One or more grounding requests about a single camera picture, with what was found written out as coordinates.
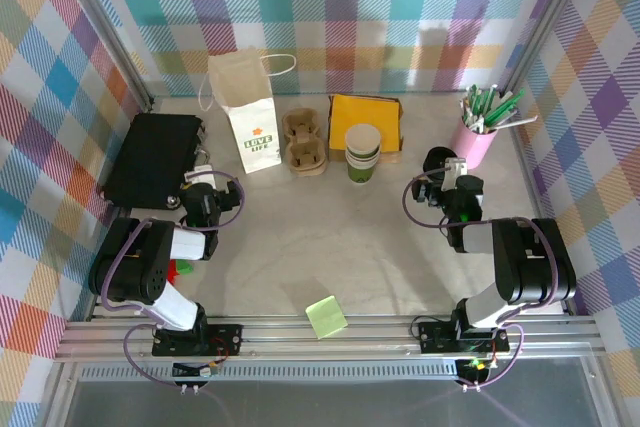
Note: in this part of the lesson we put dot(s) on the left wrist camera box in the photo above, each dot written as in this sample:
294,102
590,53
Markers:
200,176

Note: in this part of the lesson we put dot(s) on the green sticky note pad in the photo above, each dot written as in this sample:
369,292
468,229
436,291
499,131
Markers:
326,317

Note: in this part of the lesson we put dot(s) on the stack of paper cups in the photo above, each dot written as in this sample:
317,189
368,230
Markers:
362,172

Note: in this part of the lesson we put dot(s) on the translucent red toy brick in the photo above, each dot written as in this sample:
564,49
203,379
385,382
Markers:
172,272

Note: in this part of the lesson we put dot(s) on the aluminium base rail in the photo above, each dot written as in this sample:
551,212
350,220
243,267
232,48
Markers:
325,347

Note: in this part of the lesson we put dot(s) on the white paper takeout bag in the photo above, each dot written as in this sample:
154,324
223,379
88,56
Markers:
252,117

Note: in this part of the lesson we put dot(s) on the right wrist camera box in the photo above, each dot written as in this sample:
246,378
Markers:
456,169

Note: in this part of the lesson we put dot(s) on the pink straw holder cup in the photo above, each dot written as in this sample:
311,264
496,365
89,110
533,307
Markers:
470,147

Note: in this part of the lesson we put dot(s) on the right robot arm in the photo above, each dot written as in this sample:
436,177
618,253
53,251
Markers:
530,257

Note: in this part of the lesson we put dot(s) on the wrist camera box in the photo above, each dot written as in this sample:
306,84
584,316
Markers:
200,176
456,169

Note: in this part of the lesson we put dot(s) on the green toy brick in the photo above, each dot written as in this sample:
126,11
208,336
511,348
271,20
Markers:
185,267

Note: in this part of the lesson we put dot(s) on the green paper coffee cup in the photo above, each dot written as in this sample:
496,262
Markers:
362,139

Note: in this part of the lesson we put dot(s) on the aluminium corner post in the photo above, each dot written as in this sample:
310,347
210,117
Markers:
102,22
539,22

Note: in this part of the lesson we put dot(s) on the white wrapped straw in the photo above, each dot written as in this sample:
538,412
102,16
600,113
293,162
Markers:
493,97
466,109
520,122

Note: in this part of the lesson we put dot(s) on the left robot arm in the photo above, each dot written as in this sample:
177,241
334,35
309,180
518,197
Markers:
130,267

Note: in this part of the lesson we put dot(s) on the small circuit board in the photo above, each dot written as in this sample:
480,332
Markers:
195,371
475,367

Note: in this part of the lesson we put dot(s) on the black carrying case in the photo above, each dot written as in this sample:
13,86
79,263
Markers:
150,157

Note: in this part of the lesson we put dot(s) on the stack of black lids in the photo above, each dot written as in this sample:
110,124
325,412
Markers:
437,157

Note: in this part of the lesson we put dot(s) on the green wrapped straw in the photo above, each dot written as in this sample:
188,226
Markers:
478,102
507,104

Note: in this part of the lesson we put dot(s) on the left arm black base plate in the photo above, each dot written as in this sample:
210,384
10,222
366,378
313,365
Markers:
225,339

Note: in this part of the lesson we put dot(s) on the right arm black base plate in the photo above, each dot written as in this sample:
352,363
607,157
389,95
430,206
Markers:
435,337

